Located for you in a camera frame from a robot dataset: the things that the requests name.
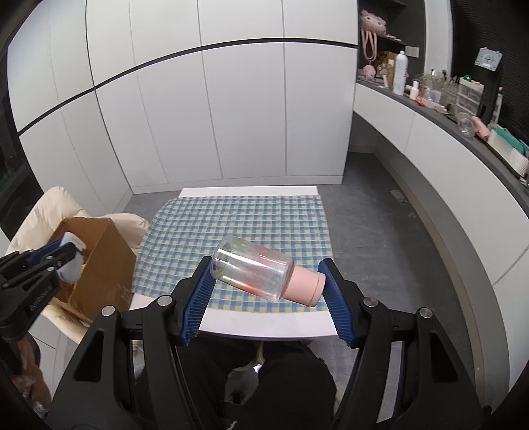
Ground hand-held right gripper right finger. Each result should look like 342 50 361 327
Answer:
317 258 485 430

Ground cream padded chair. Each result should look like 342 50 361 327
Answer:
6 186 150 346

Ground clear plastic organizer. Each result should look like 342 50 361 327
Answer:
415 70 459 110

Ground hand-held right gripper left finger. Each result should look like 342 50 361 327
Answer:
45 256 216 430

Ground glass bottle pink cap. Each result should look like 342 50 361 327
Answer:
210 236 327 307

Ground pink plush handbag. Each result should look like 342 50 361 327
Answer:
359 9 389 63

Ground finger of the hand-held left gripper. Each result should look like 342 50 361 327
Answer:
0 241 64 278
6 244 78 290

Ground white and green basket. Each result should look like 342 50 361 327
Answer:
488 126 529 174

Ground clear glass jar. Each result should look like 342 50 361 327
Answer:
456 111 475 137

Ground white drawer organizer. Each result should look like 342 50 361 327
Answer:
455 76 484 114

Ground white spray can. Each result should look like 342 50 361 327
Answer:
392 50 408 96

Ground metal mount plate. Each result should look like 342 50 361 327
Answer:
475 47 504 69

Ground person's black pants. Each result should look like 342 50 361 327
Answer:
136 339 336 430

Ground paw print wooden ornament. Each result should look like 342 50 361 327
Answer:
378 58 395 89

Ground blue yellow checkered tablecloth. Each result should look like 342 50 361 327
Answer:
131 195 333 314

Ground brown cardboard box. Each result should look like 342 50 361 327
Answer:
49 217 138 327

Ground black monitor stand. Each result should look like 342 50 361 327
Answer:
479 68 503 125

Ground translucent jar white lid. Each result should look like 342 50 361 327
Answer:
57 232 86 282

